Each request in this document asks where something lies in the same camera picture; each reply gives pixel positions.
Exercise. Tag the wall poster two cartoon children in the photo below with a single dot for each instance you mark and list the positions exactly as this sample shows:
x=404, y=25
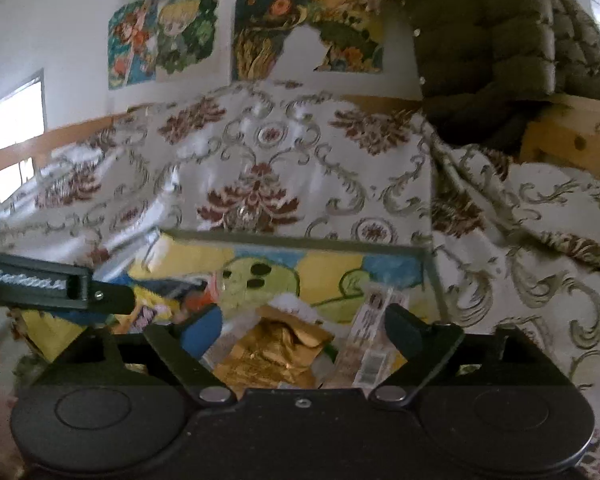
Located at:
x=160, y=35

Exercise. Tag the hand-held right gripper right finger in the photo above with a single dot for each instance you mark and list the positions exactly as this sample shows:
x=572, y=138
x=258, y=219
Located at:
x=405, y=331

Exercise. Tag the wall poster orange tree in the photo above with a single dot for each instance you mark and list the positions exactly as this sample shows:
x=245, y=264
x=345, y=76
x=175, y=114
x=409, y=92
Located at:
x=280, y=30

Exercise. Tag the olive quilted jacket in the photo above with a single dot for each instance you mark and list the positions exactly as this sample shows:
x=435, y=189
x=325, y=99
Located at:
x=495, y=35

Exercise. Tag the wooden bed frame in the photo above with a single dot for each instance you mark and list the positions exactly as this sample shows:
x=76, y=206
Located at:
x=570, y=132

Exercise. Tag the gold foil snack packet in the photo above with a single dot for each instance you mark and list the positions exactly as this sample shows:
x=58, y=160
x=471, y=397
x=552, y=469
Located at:
x=270, y=355

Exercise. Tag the printed floral blanket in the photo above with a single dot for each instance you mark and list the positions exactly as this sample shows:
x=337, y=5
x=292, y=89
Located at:
x=305, y=170

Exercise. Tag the grey tin tray cartoon print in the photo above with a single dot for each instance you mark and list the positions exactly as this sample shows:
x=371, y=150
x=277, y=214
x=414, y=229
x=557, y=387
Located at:
x=280, y=272

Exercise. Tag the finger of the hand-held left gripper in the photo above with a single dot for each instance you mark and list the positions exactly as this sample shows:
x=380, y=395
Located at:
x=112, y=300

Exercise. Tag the blue and yellow snack packet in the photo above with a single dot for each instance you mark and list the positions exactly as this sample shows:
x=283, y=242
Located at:
x=150, y=310

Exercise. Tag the orange candy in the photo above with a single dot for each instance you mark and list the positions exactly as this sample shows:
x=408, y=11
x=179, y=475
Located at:
x=195, y=301

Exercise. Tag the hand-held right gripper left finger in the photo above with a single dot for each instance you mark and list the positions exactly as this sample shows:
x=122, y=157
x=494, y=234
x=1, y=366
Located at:
x=200, y=332

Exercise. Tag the clear narrow snack packet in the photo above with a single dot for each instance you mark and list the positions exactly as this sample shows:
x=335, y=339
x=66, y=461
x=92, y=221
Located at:
x=372, y=330

